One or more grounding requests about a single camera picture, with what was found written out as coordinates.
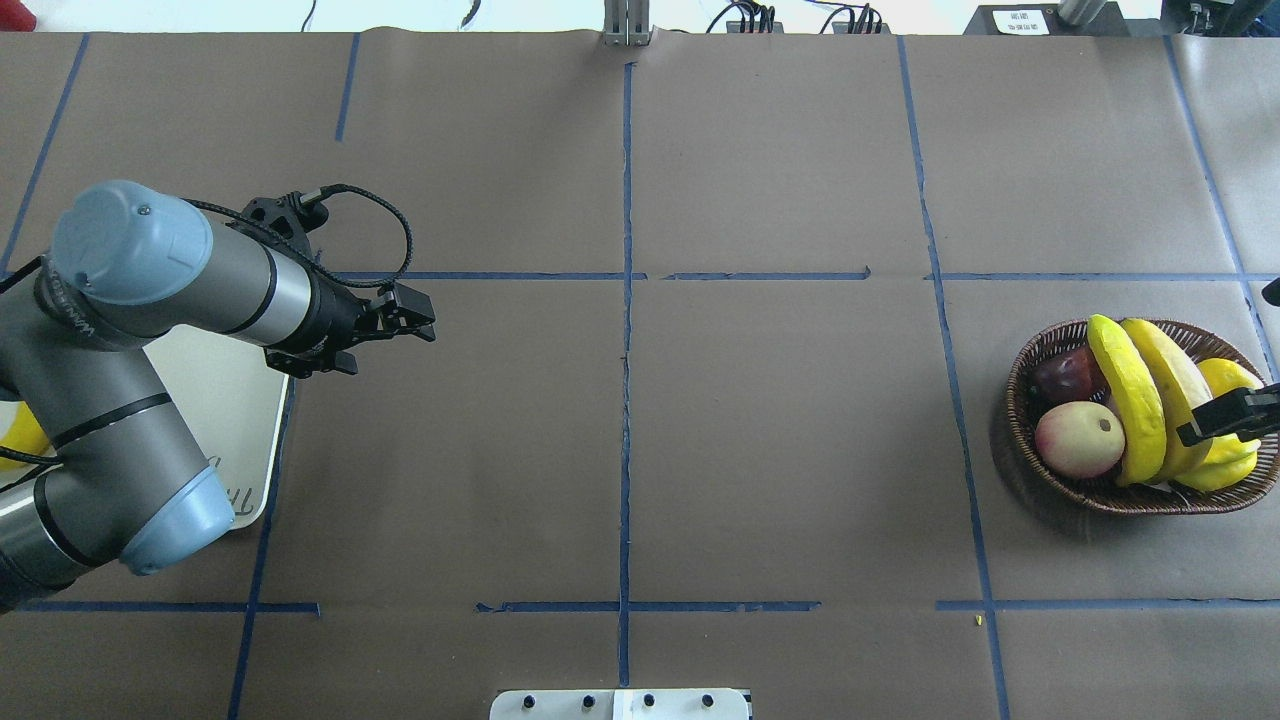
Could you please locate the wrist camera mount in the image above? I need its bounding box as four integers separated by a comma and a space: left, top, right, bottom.
1260, 278, 1280, 307
236, 192, 329, 263

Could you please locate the yellow banana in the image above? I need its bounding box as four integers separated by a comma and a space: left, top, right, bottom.
1, 401, 51, 456
1085, 314, 1167, 487
1120, 318, 1213, 483

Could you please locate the yellow starfruit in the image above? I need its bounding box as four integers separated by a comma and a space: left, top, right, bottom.
1172, 436, 1261, 492

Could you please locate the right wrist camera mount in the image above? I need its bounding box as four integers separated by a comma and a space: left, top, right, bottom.
1260, 278, 1280, 307

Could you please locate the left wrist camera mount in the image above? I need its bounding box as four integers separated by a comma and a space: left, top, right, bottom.
236, 192, 329, 263

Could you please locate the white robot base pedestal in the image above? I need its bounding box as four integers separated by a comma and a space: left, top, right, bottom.
489, 687, 755, 719

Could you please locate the white bear tray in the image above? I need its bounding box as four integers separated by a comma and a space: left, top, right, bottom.
0, 322, 293, 530

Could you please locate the dark red apple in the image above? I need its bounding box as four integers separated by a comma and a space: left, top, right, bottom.
1030, 345, 1108, 406

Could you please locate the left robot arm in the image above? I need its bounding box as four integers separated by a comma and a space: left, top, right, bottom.
1, 179, 435, 612

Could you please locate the pink peach apple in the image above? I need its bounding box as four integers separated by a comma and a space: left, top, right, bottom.
1033, 401, 1126, 479

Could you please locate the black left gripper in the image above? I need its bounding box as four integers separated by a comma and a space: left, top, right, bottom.
262, 270, 436, 379

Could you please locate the yellow lemon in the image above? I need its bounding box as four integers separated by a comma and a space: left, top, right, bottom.
1196, 357, 1265, 398

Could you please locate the brown wicker basket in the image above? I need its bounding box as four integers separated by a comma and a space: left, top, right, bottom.
988, 319, 1277, 518

